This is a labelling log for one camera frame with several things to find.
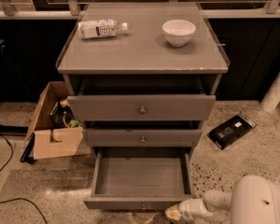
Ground grey wooden drawer cabinet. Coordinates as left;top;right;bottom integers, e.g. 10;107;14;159
55;1;231;154

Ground black flat box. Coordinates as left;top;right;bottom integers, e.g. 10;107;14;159
208;113;257;149

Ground grey top drawer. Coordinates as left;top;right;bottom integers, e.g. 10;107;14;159
67;94;216;121

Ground plastic water bottle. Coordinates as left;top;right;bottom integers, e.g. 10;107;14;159
77;19;129;39

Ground white cylindrical post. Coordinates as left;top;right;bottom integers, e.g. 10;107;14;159
260;72;280;113

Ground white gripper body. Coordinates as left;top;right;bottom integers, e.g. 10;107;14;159
177;199;207;222

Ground grey bottom drawer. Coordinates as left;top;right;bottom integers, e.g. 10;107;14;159
85;147;193;210

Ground white ceramic bowl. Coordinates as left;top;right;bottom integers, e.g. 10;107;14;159
162;20;196;47

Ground green items in box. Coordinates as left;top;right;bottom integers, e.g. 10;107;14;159
49;99;80;128

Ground grey drawer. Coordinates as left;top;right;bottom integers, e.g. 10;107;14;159
84;129;202;147
67;94;216;121
85;147;193;210

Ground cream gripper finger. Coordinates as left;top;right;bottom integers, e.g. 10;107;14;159
165;206;181;221

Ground open cardboard box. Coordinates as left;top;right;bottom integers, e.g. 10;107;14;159
25;81;91;160

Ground grey middle drawer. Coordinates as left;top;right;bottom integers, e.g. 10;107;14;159
84;129;202;147

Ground black floor cable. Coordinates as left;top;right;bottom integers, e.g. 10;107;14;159
0;133;49;224

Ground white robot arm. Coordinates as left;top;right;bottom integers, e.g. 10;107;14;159
165;175;280;224

